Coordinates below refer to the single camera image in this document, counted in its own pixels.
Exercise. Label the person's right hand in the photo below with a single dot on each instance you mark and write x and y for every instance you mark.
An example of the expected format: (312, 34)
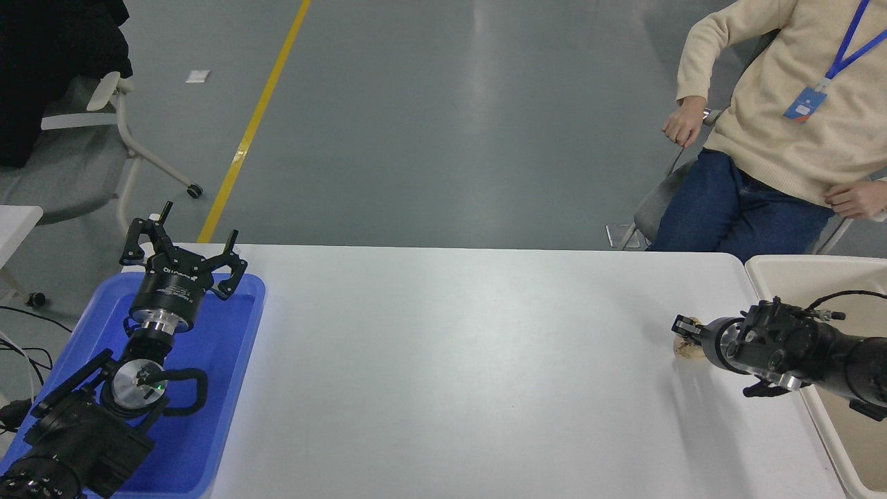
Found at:
(686, 121)

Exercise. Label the white paper scrap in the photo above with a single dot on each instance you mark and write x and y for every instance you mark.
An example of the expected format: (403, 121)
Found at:
(197, 76)

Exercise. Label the black castor wheel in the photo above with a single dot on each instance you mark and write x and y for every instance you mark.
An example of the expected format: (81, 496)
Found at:
(36, 299)

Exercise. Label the large pale plastic bin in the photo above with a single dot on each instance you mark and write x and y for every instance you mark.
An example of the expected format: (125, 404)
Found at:
(783, 277)

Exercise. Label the blue plastic tray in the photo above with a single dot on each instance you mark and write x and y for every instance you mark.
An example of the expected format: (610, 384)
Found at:
(222, 346)

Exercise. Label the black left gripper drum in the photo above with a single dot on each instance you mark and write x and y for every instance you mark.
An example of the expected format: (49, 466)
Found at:
(166, 291)

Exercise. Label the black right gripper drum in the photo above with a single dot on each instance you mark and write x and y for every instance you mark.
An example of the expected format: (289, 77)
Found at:
(712, 339)

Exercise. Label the person's left forearm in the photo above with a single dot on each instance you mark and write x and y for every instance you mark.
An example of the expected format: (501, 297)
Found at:
(881, 181)

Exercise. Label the person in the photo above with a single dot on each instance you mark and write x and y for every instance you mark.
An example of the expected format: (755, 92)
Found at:
(776, 104)

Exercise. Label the person's right forearm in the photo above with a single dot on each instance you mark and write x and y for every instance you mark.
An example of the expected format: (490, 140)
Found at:
(693, 69)

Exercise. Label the black coat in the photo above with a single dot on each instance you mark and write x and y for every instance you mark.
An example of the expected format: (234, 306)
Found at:
(41, 62)

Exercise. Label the small white side table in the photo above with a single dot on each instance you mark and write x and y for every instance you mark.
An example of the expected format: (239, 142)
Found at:
(14, 229)

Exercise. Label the person's left hand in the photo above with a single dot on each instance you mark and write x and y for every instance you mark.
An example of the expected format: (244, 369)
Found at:
(859, 199)

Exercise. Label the grey chair with metal frame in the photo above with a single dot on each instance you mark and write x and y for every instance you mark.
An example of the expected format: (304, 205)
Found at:
(655, 204)

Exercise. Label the metal floor plate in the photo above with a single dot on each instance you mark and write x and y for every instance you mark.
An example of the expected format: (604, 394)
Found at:
(617, 237)

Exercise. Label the tan paper ball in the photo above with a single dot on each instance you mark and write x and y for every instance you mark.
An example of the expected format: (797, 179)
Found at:
(689, 353)

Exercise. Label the white office chair grey seat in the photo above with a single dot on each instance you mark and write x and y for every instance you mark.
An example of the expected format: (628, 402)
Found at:
(62, 173)

